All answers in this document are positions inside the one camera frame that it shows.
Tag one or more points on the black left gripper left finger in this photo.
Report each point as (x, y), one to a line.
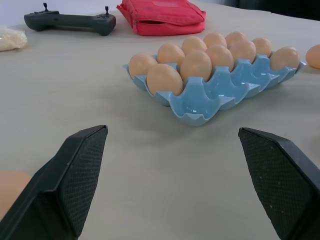
(72, 175)

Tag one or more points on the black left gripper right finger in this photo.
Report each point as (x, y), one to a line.
(280, 180)

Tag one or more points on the blue egg tray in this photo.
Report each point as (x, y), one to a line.
(215, 92)

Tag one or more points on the brown egg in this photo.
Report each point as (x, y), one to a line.
(170, 53)
(313, 57)
(263, 46)
(165, 80)
(235, 38)
(193, 44)
(140, 65)
(243, 51)
(221, 56)
(12, 190)
(214, 40)
(285, 58)
(196, 65)

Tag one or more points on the white plastic bag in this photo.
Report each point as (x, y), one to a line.
(11, 40)

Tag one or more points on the dark grey remote controller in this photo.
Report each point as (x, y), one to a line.
(70, 22)

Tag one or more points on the red fabric pouch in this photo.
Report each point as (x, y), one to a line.
(165, 17)

